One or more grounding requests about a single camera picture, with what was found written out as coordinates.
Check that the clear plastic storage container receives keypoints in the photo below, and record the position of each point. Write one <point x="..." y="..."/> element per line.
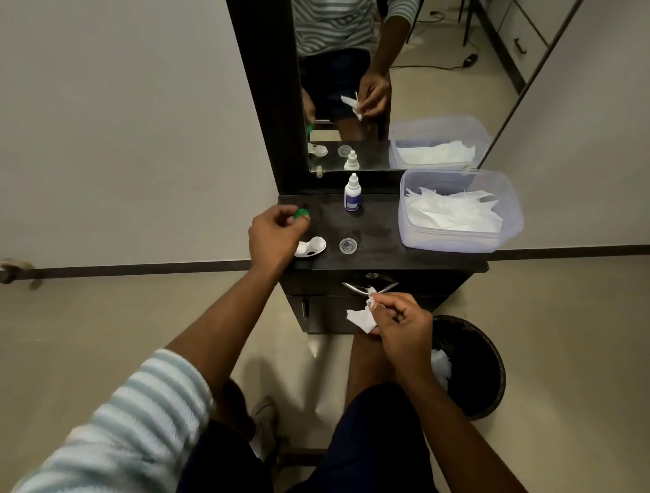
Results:
<point x="508" y="203"/>

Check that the person's left hand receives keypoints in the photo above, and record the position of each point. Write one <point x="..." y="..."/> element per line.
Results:
<point x="271" y="238"/>

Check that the dark blue shorts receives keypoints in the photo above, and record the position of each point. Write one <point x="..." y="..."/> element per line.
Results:
<point x="376" y="447"/>

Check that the white contact lens case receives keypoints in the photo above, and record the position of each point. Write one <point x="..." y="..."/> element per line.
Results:
<point x="311" y="247"/>

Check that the person's right thumb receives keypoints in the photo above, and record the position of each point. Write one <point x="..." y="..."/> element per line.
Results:
<point x="386" y="311"/>

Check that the green lens case cap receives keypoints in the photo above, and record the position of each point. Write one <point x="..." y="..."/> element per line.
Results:
<point x="301" y="215"/>

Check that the white shoe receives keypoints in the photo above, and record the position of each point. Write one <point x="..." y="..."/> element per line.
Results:
<point x="264" y="424"/>

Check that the person's left thumb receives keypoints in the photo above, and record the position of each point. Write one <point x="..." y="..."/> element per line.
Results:
<point x="296" y="227"/>

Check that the striped shirt sleeve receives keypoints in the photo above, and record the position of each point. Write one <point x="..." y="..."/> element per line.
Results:
<point x="122" y="431"/>

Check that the crumpled white tissue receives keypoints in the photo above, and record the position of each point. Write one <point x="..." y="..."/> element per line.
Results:
<point x="440" y="368"/>

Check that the person's right hand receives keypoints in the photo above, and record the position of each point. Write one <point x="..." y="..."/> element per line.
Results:
<point x="406" y="335"/>

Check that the black dressing table cabinet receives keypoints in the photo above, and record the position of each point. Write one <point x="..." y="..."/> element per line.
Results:
<point x="386" y="244"/>

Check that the small clear plastic cup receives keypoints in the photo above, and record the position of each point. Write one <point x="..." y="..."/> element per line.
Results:
<point x="349" y="245"/>

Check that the white tissue piece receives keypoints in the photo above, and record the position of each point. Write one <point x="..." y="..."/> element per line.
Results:
<point x="361" y="319"/>

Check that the person's right forearm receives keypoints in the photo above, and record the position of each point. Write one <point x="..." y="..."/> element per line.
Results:
<point x="457" y="431"/>

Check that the person's left forearm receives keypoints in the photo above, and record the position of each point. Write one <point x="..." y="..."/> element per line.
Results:
<point x="223" y="325"/>

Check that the white dropper bottle blue label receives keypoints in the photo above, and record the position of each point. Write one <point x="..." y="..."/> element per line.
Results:
<point x="352" y="195"/>

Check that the pile of white tissues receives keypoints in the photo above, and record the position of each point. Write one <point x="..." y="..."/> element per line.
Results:
<point x="452" y="213"/>

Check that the metal door stopper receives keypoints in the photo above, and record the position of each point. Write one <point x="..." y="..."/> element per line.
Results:
<point x="12" y="270"/>

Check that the tall wall mirror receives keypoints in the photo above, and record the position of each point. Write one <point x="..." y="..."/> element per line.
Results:
<point x="431" y="76"/>

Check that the black round trash bin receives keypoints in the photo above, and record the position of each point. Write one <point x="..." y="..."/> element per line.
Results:
<point x="477" y="365"/>

